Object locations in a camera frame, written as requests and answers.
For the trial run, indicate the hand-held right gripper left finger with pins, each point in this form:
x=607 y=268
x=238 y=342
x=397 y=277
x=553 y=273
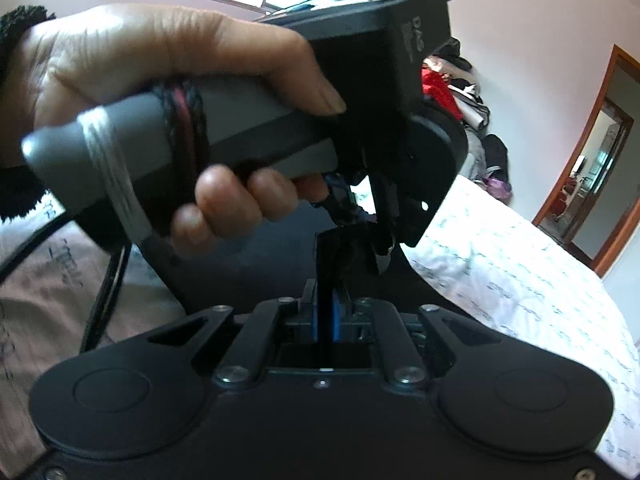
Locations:
x=270 y=330

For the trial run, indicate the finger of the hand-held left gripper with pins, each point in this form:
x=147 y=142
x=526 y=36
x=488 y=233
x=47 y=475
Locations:
x=345 y=200
x=384 y=240

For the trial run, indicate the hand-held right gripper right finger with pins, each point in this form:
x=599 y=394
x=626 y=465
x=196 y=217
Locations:
x=387 y=335

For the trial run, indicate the person's left hand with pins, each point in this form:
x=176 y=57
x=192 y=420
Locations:
x=150 y=50

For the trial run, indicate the red jacket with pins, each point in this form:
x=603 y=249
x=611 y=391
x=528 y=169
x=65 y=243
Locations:
x=442 y=92

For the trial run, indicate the pile of mixed clothes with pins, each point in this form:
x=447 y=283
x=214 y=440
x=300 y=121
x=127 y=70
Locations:
x=467 y=85

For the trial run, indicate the purple bag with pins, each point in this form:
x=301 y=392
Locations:
x=495 y=187

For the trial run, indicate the grey garment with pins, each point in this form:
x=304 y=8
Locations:
x=475 y=155

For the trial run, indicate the white printed blanket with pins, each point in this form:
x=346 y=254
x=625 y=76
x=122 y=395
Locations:
x=525 y=270

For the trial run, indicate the wooden door frame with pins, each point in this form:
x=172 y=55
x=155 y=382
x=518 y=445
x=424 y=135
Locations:
x=590 y=160

